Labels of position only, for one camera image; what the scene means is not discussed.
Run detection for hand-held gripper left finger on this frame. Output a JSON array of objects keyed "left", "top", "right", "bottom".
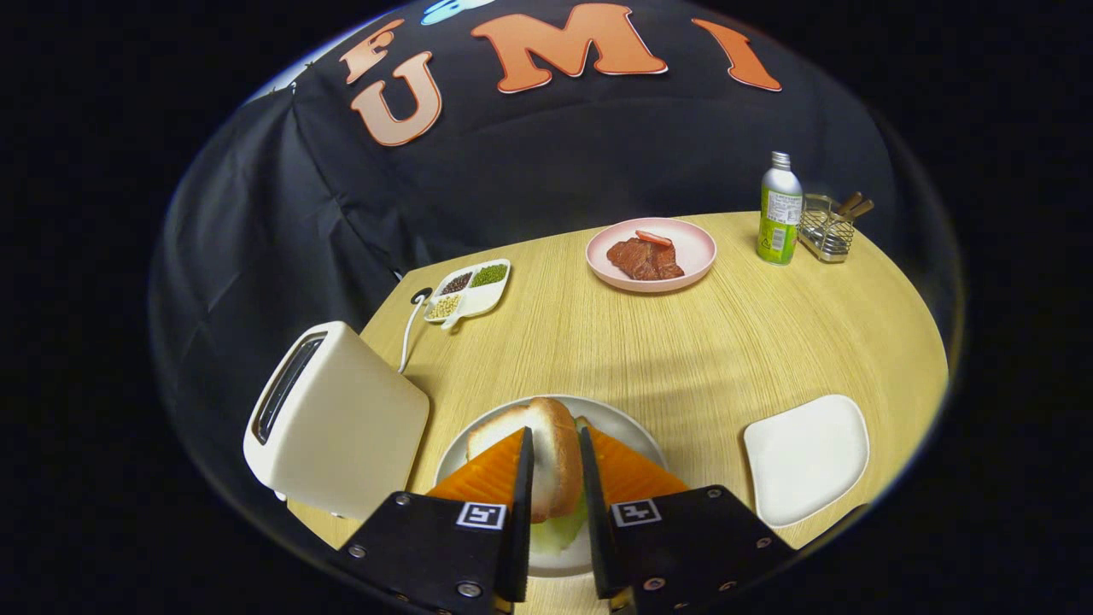
[{"left": 337, "top": 426, "right": 535, "bottom": 615}]

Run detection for metal wire basket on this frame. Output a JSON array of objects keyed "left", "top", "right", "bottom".
[{"left": 798, "top": 194, "right": 856, "bottom": 263}]

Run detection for green lettuce leaf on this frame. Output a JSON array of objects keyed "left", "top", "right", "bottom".
[{"left": 531, "top": 491, "right": 592, "bottom": 556}]

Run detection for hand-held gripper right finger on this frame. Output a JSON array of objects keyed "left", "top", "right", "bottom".
[{"left": 579, "top": 425, "right": 799, "bottom": 615}]

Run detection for white toaster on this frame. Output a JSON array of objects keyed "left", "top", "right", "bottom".
[{"left": 243, "top": 320, "right": 431, "bottom": 522}]

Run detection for white round plate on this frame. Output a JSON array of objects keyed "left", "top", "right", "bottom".
[{"left": 434, "top": 394, "right": 669, "bottom": 577}]

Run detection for white toaster cable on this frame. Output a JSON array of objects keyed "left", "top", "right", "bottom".
[{"left": 397, "top": 287, "right": 435, "bottom": 375}]

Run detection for pink plate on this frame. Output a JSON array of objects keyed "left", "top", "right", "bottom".
[{"left": 586, "top": 217, "right": 718, "bottom": 294}]

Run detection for white square plate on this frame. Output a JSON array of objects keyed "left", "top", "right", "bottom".
[{"left": 743, "top": 394, "right": 870, "bottom": 528}]

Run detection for white divided dish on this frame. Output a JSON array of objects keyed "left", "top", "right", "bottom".
[{"left": 423, "top": 258, "right": 512, "bottom": 331}]

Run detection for brown meat slices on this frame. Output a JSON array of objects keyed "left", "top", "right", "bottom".
[{"left": 606, "top": 237, "right": 686, "bottom": 282}]

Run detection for green and silver bottle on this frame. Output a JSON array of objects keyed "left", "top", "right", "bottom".
[{"left": 757, "top": 151, "right": 804, "bottom": 266}]

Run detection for oval white bread slice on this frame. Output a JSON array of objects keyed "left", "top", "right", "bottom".
[{"left": 465, "top": 396, "right": 583, "bottom": 524}]

